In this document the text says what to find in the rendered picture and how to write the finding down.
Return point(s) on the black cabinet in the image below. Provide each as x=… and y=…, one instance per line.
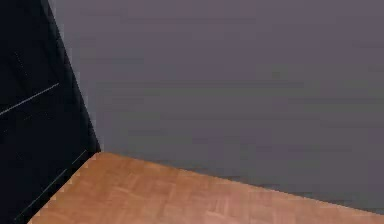
x=36, y=110

